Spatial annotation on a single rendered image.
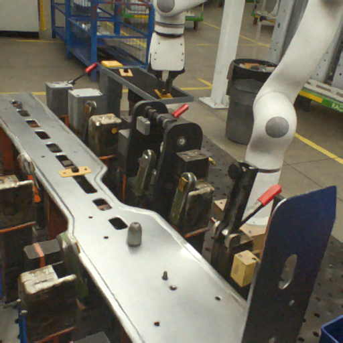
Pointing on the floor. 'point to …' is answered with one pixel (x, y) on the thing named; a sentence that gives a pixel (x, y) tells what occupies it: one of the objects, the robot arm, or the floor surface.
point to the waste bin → (244, 95)
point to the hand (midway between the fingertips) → (164, 86)
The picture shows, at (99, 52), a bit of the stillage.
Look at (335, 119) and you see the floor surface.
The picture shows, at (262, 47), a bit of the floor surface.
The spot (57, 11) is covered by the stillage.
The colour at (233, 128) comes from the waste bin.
